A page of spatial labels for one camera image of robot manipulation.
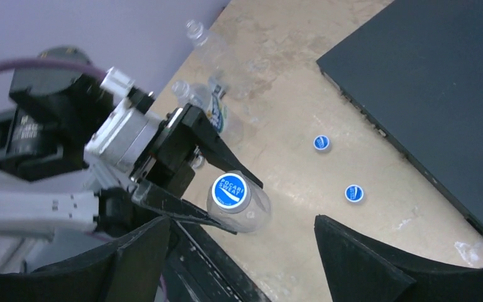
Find blue white bottle cap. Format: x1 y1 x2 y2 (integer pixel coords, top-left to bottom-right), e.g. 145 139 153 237
313 135 332 153
344 184 365 204
209 172 251 214

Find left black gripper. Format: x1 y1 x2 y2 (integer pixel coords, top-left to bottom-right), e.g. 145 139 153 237
131 104 264 235

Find black flat electronics box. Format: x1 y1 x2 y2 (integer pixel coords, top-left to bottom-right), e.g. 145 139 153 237
317 1 483 235

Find clear plastic bottle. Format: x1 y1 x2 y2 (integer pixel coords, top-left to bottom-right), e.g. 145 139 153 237
171 80 244 146
186 20 252 99
206 171 272 233

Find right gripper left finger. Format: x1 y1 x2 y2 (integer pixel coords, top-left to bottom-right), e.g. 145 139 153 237
0 216 170 302

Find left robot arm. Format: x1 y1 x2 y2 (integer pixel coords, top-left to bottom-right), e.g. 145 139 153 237
0 47 263 274

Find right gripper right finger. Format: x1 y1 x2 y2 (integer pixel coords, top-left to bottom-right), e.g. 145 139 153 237
314 215 483 301

